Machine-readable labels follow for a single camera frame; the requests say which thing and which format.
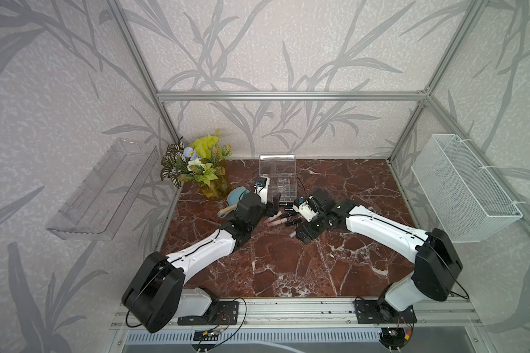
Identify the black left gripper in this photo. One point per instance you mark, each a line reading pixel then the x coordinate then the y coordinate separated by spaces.
pixel 273 209

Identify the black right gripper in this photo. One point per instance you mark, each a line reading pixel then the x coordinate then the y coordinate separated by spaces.
pixel 310 234

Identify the clear acrylic lipstick organizer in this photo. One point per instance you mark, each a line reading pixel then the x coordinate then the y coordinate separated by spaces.
pixel 281 174

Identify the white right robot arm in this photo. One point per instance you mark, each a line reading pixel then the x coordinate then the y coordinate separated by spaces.
pixel 437 265

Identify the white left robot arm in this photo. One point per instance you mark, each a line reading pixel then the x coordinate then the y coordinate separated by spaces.
pixel 156 294

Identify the upper pink lip gloss tube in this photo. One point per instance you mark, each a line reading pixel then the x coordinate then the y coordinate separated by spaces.
pixel 272 218

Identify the black lipstick silver band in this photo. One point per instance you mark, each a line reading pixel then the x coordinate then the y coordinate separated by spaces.
pixel 293 222

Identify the artificial flower plant vase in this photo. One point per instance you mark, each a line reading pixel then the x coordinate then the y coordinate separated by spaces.
pixel 203 162

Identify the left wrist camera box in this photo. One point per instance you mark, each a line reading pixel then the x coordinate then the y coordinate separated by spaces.
pixel 261 188

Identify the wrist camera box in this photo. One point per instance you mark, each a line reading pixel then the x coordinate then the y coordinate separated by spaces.
pixel 261 188
pixel 302 207

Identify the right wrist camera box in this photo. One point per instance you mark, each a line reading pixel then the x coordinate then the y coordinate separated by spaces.
pixel 302 207

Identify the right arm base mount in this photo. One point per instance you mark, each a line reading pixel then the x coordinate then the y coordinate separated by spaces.
pixel 370 311

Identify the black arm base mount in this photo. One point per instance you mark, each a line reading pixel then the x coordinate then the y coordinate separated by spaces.
pixel 219 313

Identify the white wire mesh basket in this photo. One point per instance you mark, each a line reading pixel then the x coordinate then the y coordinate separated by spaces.
pixel 467 200

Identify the clear acrylic wall shelf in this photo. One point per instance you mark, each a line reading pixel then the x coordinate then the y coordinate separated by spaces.
pixel 96 210

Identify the aluminium front rail frame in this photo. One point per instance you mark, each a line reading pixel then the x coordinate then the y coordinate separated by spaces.
pixel 311 325

